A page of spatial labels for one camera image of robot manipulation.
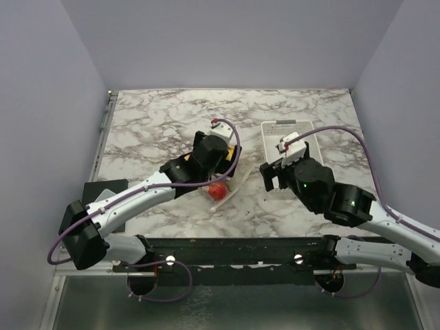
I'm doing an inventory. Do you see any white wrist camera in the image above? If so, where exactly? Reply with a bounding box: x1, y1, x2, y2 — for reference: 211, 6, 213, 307
208, 119, 234, 145
276, 132, 307, 168

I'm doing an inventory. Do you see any metal table edge strip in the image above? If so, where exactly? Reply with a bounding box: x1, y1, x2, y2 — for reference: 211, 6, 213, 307
88, 90, 119, 182

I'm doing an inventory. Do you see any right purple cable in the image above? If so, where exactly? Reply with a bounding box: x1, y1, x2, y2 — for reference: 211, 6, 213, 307
281, 126, 440, 299

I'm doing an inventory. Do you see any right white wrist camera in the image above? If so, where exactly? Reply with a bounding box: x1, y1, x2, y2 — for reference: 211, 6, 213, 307
276, 132, 307, 168

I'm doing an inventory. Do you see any white plastic basket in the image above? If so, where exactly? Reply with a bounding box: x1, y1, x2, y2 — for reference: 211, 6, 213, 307
261, 120, 324, 164

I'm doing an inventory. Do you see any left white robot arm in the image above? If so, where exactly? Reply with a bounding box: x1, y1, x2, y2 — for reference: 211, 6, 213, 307
58, 124, 241, 272

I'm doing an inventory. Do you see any clear zip top bag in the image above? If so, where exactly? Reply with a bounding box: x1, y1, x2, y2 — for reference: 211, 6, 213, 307
202, 156, 254, 212

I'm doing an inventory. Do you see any black mounting rail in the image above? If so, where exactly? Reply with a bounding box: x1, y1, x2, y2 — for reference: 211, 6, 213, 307
113, 235, 355, 286

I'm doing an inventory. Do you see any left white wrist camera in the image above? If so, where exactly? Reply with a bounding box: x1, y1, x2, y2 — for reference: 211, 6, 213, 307
208, 119, 234, 145

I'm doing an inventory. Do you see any yellow bell pepper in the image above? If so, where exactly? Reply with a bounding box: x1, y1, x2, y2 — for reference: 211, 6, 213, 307
225, 146, 237, 163

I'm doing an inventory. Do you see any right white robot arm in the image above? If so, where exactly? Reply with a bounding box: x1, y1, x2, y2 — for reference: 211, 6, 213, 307
259, 157, 439, 287

